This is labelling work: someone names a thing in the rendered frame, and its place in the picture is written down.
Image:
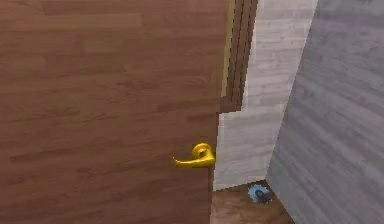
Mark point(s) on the small blue round object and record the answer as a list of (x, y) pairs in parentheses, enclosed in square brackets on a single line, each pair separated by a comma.
[(259, 193)]

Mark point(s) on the brown wooden door frame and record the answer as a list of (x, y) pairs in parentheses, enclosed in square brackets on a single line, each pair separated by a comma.
[(239, 53)]

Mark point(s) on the brown wooden room door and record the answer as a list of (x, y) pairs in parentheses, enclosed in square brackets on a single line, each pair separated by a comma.
[(100, 100)]

